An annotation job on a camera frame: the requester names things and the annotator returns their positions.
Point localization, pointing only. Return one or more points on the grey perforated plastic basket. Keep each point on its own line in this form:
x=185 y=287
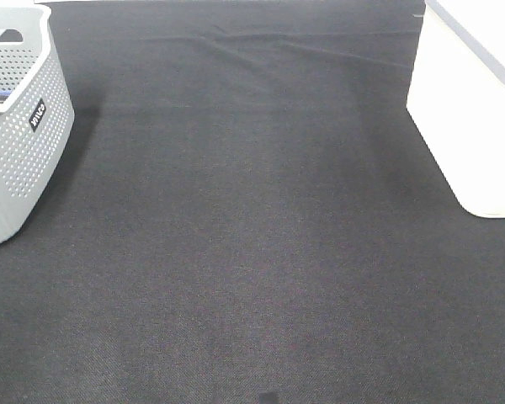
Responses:
x=37 y=118

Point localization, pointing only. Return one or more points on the black table cloth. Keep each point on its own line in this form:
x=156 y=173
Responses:
x=245 y=213

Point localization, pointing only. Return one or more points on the white storage box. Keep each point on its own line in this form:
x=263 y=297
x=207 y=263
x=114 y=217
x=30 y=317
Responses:
x=456 y=99

